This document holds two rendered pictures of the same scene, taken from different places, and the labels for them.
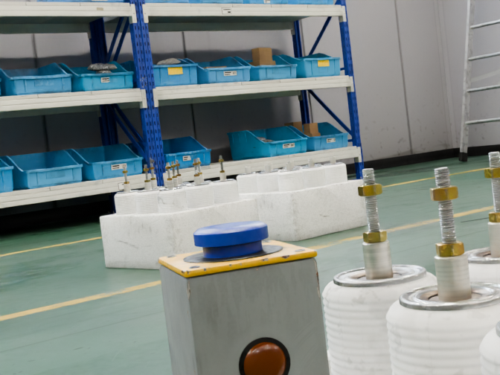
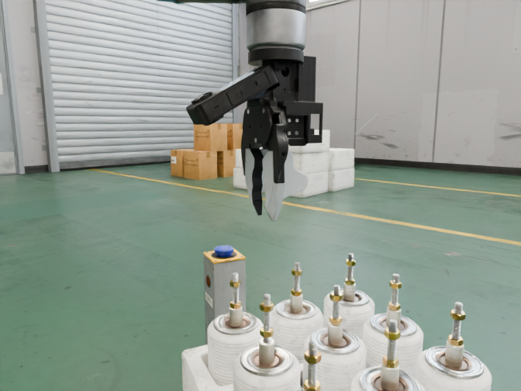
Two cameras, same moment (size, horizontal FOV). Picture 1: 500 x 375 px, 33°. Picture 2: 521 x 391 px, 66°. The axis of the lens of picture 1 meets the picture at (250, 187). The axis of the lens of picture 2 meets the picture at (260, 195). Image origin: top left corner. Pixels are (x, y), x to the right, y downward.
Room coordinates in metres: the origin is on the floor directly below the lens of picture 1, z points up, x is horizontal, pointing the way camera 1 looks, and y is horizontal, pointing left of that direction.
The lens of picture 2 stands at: (0.41, -0.79, 0.58)
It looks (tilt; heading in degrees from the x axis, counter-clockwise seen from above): 10 degrees down; 81
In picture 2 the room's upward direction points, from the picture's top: straight up
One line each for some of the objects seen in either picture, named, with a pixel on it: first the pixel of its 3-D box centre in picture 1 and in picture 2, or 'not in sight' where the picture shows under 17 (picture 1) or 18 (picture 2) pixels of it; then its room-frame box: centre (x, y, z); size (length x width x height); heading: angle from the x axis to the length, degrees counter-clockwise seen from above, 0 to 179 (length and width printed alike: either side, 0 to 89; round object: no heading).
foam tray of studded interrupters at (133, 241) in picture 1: (181, 233); not in sight; (2.92, 0.26, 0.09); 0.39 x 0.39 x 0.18; 44
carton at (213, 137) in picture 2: not in sight; (210, 136); (0.53, 3.78, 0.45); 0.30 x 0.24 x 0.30; 129
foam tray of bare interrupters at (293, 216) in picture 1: (295, 210); not in sight; (3.31, -0.17, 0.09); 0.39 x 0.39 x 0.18; 40
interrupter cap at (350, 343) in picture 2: not in sight; (334, 340); (0.61, -0.24, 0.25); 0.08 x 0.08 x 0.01
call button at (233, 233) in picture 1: (231, 243); (223, 252); (0.45, 0.01, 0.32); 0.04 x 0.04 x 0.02
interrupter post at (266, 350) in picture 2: not in sight; (266, 351); (0.49, -0.28, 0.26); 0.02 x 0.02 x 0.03
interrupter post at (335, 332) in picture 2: not in sight; (335, 333); (0.61, -0.24, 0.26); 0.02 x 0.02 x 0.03
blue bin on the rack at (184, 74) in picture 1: (155, 75); not in sight; (5.72, 0.54, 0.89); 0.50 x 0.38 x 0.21; 37
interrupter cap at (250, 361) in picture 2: not in sight; (266, 359); (0.49, -0.28, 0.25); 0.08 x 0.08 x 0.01
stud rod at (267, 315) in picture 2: not in sight; (267, 320); (0.49, -0.28, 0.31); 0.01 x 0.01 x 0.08
